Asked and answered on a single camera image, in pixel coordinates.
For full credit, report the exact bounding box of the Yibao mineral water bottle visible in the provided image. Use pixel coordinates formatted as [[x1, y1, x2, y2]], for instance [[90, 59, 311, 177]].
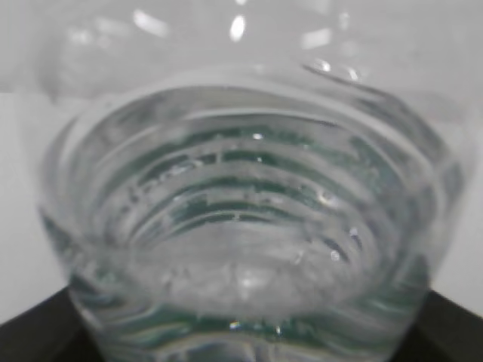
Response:
[[38, 1, 467, 361]]

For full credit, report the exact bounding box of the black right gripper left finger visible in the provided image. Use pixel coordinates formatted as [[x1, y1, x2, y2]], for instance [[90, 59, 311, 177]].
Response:
[[1, 289, 98, 362]]

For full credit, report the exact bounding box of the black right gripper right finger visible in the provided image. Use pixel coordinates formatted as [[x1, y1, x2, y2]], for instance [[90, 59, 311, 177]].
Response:
[[399, 291, 482, 362]]

